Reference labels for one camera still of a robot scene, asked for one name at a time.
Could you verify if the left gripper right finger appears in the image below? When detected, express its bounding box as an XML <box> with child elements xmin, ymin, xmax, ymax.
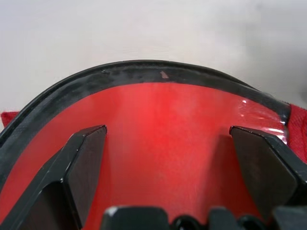
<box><xmin>229</xmin><ymin>125</ymin><xmax>307</xmax><ymax>221</ymax></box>

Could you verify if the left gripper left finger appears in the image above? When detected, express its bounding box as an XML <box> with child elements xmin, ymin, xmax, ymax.
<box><xmin>0</xmin><ymin>124</ymin><xmax>107</xmax><ymax>230</ymax></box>

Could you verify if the red black paddle case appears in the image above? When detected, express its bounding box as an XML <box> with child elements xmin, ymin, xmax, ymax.
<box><xmin>0</xmin><ymin>59</ymin><xmax>307</xmax><ymax>230</ymax></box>

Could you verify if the red table tennis paddle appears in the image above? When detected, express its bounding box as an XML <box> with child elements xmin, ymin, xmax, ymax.
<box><xmin>4</xmin><ymin>81</ymin><xmax>288</xmax><ymax>230</ymax></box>

